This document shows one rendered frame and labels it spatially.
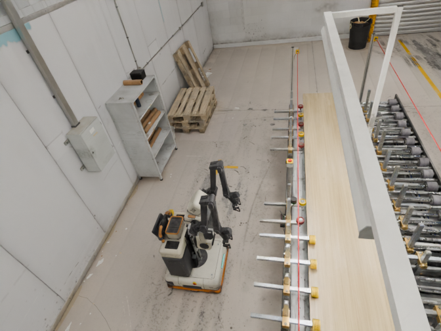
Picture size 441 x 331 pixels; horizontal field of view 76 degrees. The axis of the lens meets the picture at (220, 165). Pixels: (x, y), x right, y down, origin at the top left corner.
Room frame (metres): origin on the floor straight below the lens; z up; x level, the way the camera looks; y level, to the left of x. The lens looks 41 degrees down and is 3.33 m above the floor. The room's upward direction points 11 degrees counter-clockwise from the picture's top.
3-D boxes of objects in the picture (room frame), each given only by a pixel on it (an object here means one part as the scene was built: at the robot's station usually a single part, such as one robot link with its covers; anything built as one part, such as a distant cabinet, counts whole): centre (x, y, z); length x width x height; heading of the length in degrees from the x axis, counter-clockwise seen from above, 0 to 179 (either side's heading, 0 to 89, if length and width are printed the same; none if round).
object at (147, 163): (4.24, 1.13, 0.78); 0.90 x 0.45 x 1.55; 162
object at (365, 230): (1.72, -0.91, 2.34); 2.40 x 0.12 x 0.08; 162
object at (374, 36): (3.89, -2.46, 1.25); 0.15 x 0.08 x 1.10; 162
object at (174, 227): (1.97, 0.61, 0.87); 0.23 x 0.15 x 0.11; 163
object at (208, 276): (1.93, 0.50, 0.16); 0.67 x 0.64 x 0.25; 73
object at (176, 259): (1.96, 0.59, 0.59); 0.55 x 0.34 x 0.83; 163
